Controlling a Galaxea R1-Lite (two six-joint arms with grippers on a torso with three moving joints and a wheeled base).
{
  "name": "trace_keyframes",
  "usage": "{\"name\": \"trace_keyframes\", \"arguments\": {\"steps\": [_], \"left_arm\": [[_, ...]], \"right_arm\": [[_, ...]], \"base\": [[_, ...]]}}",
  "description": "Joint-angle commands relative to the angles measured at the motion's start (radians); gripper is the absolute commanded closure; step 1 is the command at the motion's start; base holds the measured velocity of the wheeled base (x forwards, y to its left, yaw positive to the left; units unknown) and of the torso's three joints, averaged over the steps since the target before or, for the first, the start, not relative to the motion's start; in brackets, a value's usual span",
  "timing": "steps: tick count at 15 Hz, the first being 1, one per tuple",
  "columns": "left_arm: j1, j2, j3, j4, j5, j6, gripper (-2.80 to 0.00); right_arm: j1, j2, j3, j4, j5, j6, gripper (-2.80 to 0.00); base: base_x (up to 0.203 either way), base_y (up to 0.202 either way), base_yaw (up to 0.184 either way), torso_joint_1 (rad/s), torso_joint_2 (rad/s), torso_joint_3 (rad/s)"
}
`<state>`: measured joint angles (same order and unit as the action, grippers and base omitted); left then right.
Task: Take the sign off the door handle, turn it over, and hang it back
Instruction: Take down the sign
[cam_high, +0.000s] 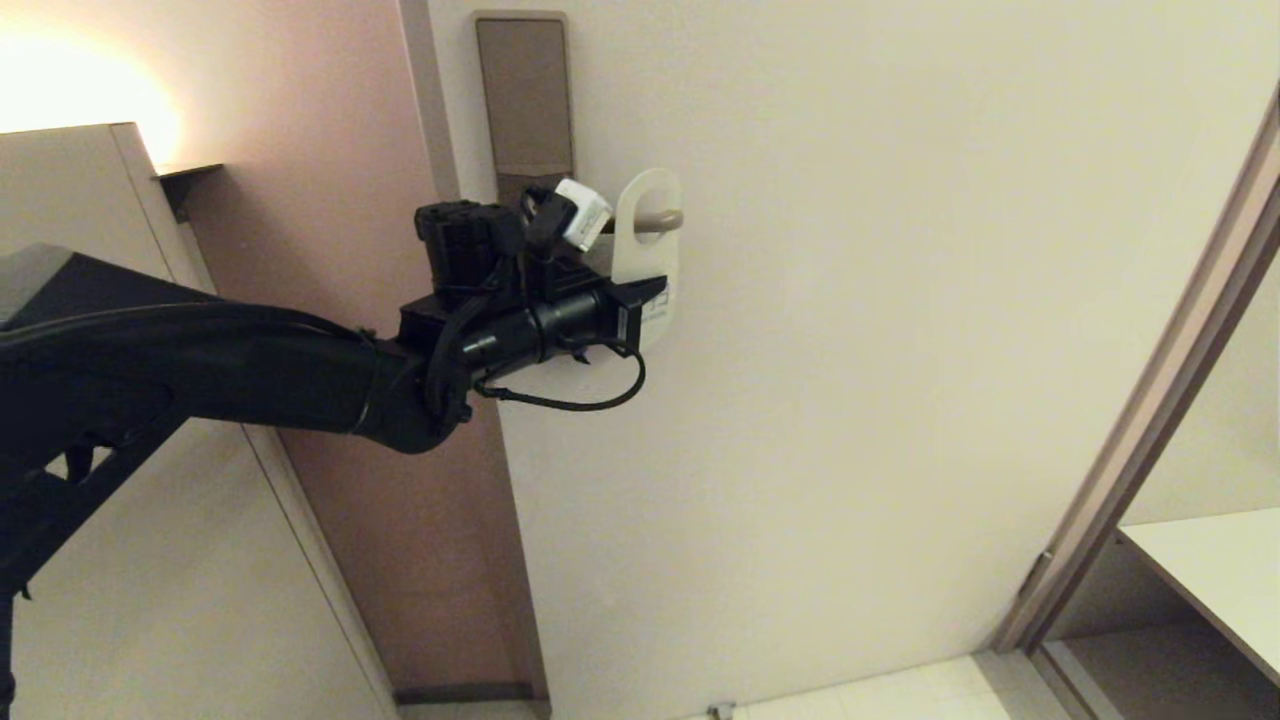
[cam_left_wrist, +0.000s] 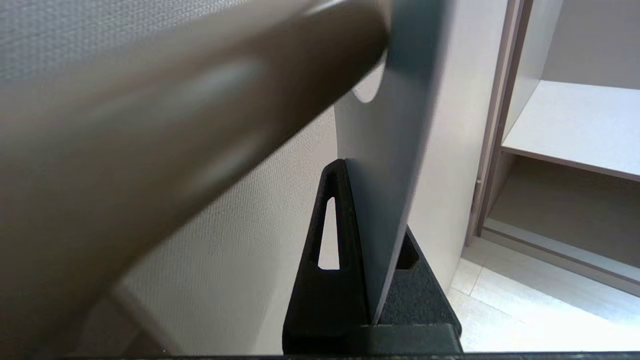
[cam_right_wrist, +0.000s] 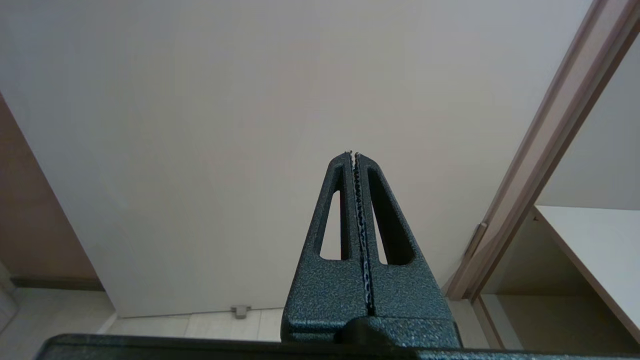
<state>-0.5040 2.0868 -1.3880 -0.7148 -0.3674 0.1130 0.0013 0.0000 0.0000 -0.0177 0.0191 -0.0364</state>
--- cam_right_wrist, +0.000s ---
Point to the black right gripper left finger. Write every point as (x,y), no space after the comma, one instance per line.
(325,295)

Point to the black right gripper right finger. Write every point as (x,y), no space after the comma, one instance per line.
(410,295)

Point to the white room door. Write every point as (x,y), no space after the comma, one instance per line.
(225,125)

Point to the small metal floor doorstop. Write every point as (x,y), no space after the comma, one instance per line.
(240,311)

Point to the white closet shelf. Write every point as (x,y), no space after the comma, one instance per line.
(600,245)

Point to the brown skirting board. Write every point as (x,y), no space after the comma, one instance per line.
(55,283)

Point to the small closet frame bracket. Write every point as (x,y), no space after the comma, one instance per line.
(475,240)

